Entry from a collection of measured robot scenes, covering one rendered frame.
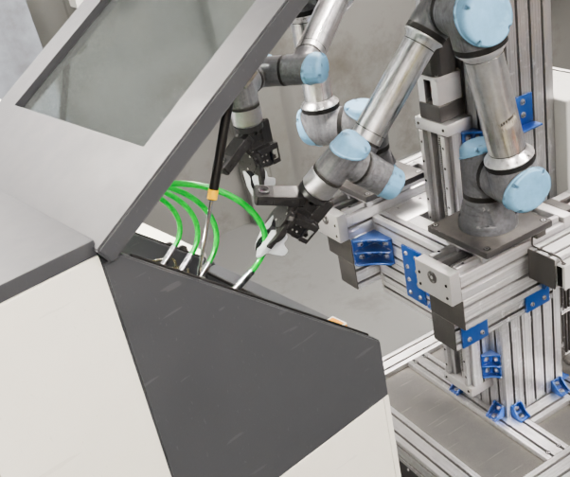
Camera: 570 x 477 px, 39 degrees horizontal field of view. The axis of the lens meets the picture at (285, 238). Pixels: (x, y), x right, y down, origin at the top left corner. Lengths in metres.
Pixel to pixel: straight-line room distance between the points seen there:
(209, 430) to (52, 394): 0.37
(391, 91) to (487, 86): 0.21
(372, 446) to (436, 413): 0.82
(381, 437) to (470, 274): 0.46
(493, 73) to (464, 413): 1.36
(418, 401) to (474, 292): 0.85
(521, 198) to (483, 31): 0.41
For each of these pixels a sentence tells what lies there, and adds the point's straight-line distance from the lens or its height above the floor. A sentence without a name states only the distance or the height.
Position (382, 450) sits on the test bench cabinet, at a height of 0.65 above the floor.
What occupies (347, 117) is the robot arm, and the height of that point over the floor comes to 1.24.
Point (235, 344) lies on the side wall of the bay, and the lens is 1.61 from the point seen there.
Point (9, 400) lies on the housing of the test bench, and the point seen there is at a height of 1.31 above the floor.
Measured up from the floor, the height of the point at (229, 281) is 0.95.
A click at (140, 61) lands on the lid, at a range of 1.72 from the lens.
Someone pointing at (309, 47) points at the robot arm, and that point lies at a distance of 2.03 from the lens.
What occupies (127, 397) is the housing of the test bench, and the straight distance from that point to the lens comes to 1.51.
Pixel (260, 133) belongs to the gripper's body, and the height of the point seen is 1.37.
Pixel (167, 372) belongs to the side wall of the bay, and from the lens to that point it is 1.53.
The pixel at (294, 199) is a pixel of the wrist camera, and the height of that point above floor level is 1.32.
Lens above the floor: 2.05
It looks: 27 degrees down
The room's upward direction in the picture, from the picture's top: 12 degrees counter-clockwise
